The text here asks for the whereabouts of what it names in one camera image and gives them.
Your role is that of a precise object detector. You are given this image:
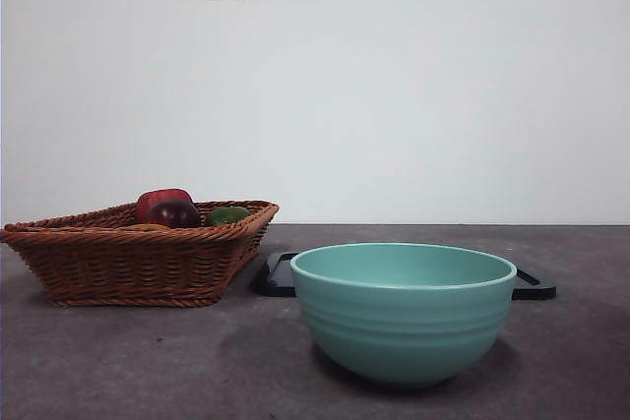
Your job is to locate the teal ceramic bowl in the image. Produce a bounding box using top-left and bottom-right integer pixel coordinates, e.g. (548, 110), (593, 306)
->
(288, 241), (518, 389)

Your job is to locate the green avocado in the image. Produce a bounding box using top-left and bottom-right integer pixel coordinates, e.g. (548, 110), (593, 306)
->
(204, 206), (252, 228)

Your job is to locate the dark rectangular tray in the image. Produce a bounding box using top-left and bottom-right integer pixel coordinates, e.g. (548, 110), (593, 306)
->
(251, 251), (558, 301)

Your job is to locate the dark purple round fruit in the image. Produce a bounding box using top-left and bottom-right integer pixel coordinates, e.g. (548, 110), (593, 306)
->
(148, 199), (202, 229)

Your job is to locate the red apple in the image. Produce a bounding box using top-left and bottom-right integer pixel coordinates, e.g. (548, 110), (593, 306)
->
(136, 188), (194, 224)

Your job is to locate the brown wicker basket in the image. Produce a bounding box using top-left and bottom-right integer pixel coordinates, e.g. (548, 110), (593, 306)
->
(0, 200), (281, 308)

